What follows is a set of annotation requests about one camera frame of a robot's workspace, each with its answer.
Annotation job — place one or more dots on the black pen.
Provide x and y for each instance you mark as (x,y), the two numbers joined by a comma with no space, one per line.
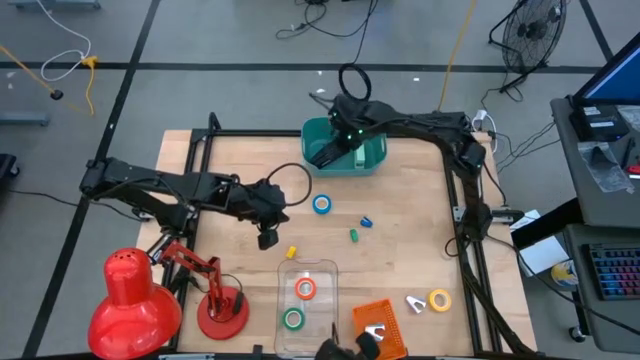
(628,151)

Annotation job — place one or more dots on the small blue stapler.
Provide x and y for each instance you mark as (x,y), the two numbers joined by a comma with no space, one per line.
(367,222)

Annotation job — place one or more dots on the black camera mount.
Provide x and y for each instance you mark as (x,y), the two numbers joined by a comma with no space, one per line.
(257,351)

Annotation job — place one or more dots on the round yellow blue object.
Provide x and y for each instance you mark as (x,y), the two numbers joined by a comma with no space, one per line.
(565,274)

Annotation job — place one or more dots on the white paper sheet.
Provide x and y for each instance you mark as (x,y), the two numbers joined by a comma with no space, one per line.
(542,255)

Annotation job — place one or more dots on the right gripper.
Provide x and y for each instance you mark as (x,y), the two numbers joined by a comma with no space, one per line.
(352,120)

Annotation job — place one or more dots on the red desk lamp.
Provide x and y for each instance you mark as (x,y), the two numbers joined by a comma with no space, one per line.
(135,310)

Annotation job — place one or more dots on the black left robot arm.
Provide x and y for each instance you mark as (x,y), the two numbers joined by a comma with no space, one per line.
(150,181)

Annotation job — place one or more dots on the black caster wheel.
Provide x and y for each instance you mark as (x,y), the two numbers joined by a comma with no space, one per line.
(576,333)

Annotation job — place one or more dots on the silver staple remover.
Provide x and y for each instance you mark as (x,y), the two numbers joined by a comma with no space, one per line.
(372,334)

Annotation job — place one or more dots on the orange tape roll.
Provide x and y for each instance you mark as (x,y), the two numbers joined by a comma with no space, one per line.
(297,289)

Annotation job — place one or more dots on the black stapler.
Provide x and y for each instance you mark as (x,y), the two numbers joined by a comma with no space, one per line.
(332,161)
(322,156)

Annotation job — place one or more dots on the black floor fan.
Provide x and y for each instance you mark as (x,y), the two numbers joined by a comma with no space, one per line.
(532,30)

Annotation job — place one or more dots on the white binder clip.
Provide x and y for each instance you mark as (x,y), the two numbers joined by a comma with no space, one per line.
(413,302)

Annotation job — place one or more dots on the white paper label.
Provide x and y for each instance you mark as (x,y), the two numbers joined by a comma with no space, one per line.
(531,217)

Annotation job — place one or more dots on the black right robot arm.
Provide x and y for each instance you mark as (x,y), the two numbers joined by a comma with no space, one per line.
(430,122)

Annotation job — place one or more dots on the small yellow stapler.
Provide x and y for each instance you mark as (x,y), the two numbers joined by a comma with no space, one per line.
(291,252)

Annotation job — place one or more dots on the backlit keyboard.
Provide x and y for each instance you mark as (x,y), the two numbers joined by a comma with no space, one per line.
(617,272)

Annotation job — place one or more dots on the black mini computer box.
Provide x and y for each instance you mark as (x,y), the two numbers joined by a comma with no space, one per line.
(597,124)

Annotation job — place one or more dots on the silver mounting bracket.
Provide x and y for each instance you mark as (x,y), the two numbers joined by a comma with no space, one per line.
(460,215)

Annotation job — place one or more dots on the computer monitor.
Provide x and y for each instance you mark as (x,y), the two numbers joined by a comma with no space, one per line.
(615,75)

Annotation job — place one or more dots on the clear plastic container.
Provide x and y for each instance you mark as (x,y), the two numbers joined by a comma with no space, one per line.
(325,280)

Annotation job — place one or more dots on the grey desk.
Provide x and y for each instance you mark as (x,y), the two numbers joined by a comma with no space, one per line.
(595,205)

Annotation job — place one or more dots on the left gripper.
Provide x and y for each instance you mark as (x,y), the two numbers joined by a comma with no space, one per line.
(260,202)

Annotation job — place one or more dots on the small green stapler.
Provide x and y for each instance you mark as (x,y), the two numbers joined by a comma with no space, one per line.
(354,235)

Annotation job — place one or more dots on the blue tape roll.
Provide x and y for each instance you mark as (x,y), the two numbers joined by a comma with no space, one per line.
(314,204)

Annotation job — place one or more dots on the grey cart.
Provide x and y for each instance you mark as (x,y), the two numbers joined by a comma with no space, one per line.
(585,320)

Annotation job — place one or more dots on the orange mesh basket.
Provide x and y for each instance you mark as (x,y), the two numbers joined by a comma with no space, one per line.
(370,312)

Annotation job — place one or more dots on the small red object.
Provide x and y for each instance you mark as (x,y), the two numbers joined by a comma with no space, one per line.
(635,169)

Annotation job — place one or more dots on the yellow rod with black foot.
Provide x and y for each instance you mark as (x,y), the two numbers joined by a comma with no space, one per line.
(30,71)

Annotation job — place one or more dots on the white power adapter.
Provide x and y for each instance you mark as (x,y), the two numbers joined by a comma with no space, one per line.
(480,116)

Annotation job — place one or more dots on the clear plastic bag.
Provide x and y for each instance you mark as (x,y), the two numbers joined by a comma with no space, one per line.
(607,170)

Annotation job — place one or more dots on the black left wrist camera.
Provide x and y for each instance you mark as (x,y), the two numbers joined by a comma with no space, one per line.
(268,240)

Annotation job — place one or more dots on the grey metal stand foot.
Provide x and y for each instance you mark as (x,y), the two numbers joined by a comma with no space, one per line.
(50,4)
(22,119)

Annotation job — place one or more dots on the green tape roll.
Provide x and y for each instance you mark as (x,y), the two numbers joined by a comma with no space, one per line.
(285,319)

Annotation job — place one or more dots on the pale mint stapler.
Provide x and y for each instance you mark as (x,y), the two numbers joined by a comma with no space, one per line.
(359,160)

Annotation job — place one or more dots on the black aluminium table frame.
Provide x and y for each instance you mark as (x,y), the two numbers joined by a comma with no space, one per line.
(250,133)

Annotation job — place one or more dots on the yellow tape roll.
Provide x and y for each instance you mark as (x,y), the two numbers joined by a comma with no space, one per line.
(430,300)

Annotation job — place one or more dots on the teal plastic bin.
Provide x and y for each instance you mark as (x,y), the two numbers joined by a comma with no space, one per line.
(315,140)

